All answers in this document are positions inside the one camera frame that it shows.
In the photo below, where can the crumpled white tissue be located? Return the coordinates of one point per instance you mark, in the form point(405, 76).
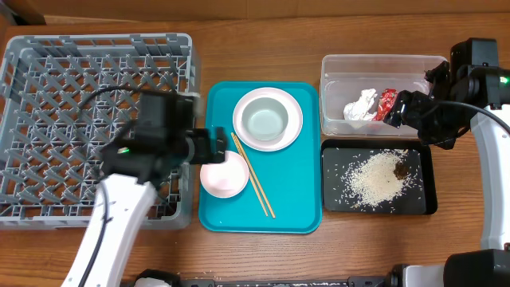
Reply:
point(360, 109)

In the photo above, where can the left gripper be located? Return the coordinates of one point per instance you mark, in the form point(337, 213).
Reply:
point(215, 145)

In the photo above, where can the clear plastic bin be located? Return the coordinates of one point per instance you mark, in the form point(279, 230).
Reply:
point(345, 76)

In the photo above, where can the wooden chopstick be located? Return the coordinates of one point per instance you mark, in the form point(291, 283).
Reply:
point(261, 189)
point(251, 178)

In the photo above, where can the large white plate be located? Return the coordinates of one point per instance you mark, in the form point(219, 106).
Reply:
point(289, 135)

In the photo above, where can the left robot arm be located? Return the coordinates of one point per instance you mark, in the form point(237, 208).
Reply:
point(134, 165)

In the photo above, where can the grey plastic dish rack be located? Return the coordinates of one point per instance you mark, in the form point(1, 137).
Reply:
point(66, 96)

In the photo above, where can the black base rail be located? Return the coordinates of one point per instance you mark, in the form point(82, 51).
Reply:
point(153, 278)

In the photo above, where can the wooden chopstick right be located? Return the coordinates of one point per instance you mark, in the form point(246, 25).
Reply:
point(261, 189)

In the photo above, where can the red snack wrapper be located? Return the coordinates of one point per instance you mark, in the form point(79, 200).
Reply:
point(386, 103)

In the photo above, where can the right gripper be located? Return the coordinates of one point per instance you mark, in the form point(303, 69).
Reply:
point(406, 112)

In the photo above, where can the teal plastic tray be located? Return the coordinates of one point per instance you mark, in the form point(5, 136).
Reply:
point(290, 177)

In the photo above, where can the black tray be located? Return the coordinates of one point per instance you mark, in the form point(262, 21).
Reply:
point(336, 152)

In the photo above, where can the rice and food scraps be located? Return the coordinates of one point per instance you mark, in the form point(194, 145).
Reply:
point(377, 177)

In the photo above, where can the grey bowl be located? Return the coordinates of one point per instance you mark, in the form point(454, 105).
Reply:
point(265, 118)

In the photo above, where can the wooden chopstick left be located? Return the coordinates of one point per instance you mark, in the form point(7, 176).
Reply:
point(251, 178)

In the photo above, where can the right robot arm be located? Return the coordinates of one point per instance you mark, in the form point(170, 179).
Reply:
point(469, 93)

